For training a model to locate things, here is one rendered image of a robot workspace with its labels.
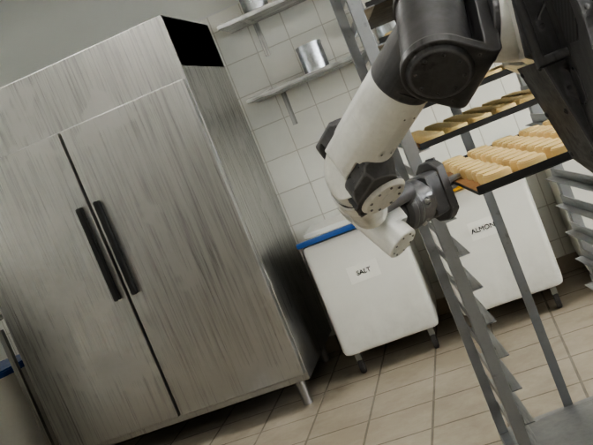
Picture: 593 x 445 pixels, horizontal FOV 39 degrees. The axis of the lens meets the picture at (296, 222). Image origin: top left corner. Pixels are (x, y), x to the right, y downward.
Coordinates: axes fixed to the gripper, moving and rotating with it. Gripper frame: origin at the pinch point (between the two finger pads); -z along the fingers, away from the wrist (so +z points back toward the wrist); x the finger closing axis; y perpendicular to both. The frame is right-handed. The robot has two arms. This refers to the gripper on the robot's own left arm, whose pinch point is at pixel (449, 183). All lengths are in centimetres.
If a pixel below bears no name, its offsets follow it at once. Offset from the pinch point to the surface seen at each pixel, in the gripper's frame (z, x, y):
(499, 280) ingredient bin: -196, -83, 150
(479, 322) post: -23, -38, 25
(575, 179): -81, -21, 22
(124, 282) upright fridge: -74, -17, 273
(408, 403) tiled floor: -116, -108, 158
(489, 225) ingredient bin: -199, -56, 145
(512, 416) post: -22, -63, 25
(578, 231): -94, -40, 35
